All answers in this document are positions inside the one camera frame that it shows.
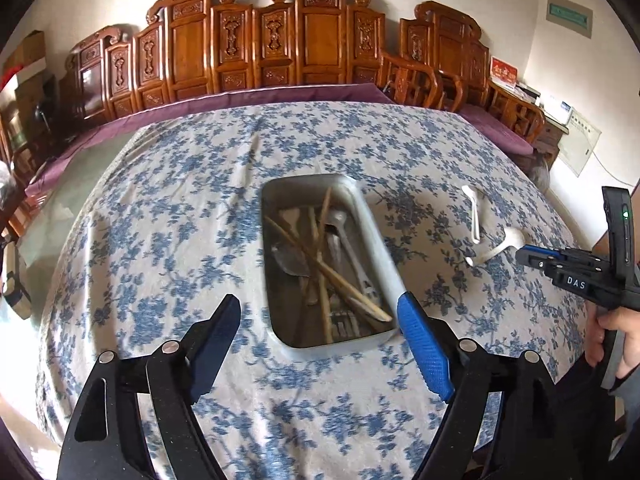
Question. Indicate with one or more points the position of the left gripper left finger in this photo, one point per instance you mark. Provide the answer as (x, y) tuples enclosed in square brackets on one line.
[(105, 437)]

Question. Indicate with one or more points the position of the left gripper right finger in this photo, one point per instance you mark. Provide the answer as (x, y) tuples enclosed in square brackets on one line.
[(528, 441)]

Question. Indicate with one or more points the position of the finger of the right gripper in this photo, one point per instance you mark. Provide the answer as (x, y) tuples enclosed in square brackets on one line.
[(537, 259), (531, 251)]

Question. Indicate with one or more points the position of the small white ceramic spoon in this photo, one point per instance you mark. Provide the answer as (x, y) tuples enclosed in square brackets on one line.
[(472, 195)]

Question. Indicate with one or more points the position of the metal fork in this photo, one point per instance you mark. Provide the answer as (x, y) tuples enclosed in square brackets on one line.
[(349, 320)]

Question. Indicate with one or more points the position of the wooden chopstick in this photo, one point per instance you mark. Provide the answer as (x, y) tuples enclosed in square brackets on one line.
[(333, 276), (322, 228), (323, 296)]

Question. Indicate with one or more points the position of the wooden side table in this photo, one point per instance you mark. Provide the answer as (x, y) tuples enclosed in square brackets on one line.
[(547, 142)]

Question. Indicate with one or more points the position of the purple armchair cushion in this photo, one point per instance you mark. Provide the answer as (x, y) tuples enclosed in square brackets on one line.
[(507, 140)]

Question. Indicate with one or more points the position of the white box on table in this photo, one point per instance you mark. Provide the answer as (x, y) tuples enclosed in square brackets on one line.
[(556, 109)]

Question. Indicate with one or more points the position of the red box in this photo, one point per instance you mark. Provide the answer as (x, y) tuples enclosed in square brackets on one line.
[(503, 73)]

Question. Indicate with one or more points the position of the rectangular metal tray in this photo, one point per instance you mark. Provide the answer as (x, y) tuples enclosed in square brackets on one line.
[(332, 287)]

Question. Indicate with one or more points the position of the carved wooden armchair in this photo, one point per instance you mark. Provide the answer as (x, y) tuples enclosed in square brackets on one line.
[(450, 42)]

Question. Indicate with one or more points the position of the carved wooden sofa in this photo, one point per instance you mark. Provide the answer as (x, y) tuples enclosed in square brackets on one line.
[(193, 48)]

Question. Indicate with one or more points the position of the purple sofa cushion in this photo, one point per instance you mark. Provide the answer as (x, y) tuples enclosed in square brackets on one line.
[(42, 185)]

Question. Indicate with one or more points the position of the white wall access panel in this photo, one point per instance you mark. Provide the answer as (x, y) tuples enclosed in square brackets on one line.
[(578, 144)]

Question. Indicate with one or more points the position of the grey wall electrical panel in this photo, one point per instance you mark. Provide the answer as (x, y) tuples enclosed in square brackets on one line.
[(570, 15)]

